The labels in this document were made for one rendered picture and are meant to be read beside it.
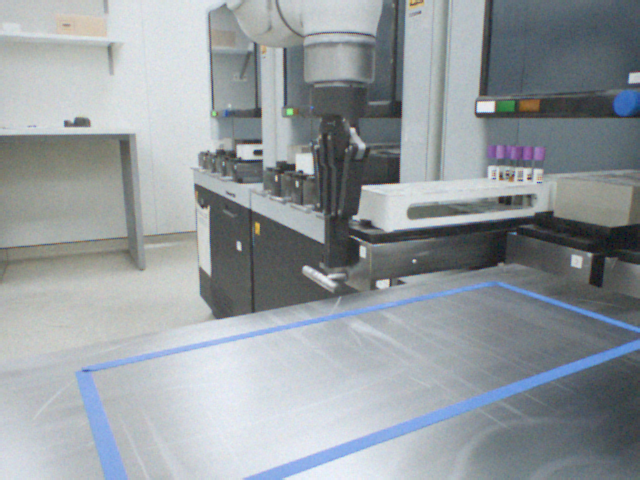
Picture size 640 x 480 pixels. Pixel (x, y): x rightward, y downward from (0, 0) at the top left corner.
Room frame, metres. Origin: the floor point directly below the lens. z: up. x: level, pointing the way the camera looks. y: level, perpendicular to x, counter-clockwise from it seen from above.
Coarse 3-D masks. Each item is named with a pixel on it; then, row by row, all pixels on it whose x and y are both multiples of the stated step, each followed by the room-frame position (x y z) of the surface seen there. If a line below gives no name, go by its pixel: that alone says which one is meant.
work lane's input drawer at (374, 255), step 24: (360, 240) 0.68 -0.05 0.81; (384, 240) 0.68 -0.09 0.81; (408, 240) 0.69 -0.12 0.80; (432, 240) 0.70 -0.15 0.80; (456, 240) 0.72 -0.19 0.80; (480, 240) 0.74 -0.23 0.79; (504, 240) 0.76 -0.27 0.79; (360, 264) 0.68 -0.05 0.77; (384, 264) 0.67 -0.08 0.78; (408, 264) 0.68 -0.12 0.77; (432, 264) 0.70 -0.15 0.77; (456, 264) 0.72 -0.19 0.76; (480, 264) 0.74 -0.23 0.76; (336, 288) 0.66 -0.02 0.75; (360, 288) 0.68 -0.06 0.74
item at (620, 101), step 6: (624, 90) 0.66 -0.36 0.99; (630, 90) 0.65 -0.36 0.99; (618, 96) 0.66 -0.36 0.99; (624, 96) 0.65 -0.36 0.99; (630, 96) 0.65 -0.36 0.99; (636, 96) 0.64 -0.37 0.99; (618, 102) 0.66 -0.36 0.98; (624, 102) 0.65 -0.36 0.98; (630, 102) 0.65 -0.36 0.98; (636, 102) 0.64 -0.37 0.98; (618, 108) 0.66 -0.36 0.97; (624, 108) 0.65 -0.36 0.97; (630, 108) 0.65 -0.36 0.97; (636, 108) 0.64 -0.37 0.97; (624, 114) 0.65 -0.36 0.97; (630, 114) 0.65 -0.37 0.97
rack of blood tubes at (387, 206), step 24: (384, 192) 0.72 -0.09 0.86; (408, 192) 0.72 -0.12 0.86; (432, 192) 0.72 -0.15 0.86; (456, 192) 0.74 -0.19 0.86; (480, 192) 0.76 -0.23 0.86; (504, 192) 0.78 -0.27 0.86; (528, 192) 0.80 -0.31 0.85; (360, 216) 0.76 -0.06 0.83; (384, 216) 0.70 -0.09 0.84; (408, 216) 0.82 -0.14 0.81; (432, 216) 0.84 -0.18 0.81; (456, 216) 0.74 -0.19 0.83; (480, 216) 0.76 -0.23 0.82; (504, 216) 0.78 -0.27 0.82
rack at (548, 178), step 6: (546, 174) 0.95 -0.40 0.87; (552, 174) 0.95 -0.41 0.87; (558, 174) 0.95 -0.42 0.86; (564, 174) 0.95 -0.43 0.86; (570, 174) 0.96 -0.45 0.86; (576, 174) 0.95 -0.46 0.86; (582, 174) 0.95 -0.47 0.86; (588, 174) 0.96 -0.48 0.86; (594, 174) 0.95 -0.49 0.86; (600, 174) 0.95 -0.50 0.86; (618, 174) 0.95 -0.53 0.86; (546, 180) 0.86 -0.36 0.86; (552, 180) 0.87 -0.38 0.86; (552, 186) 0.84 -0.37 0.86; (552, 192) 0.84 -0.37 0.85; (552, 198) 0.84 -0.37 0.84; (552, 204) 0.84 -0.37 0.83; (552, 210) 0.84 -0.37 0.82
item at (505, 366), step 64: (256, 320) 0.36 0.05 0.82; (320, 320) 0.36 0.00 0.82; (384, 320) 0.36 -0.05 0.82; (448, 320) 0.36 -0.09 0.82; (512, 320) 0.37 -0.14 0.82; (576, 320) 0.37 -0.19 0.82; (0, 384) 0.27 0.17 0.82; (64, 384) 0.27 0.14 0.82; (128, 384) 0.27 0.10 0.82; (192, 384) 0.27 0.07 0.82; (256, 384) 0.27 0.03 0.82; (320, 384) 0.27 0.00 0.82; (384, 384) 0.27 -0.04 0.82; (448, 384) 0.27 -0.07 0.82; (512, 384) 0.27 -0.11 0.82; (576, 384) 0.27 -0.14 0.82; (0, 448) 0.21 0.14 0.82; (64, 448) 0.21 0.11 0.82; (128, 448) 0.21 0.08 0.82; (192, 448) 0.21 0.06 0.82; (256, 448) 0.21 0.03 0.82; (320, 448) 0.21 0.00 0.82; (384, 448) 0.21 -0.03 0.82; (448, 448) 0.21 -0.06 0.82; (512, 448) 0.21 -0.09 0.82; (576, 448) 0.21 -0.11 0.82
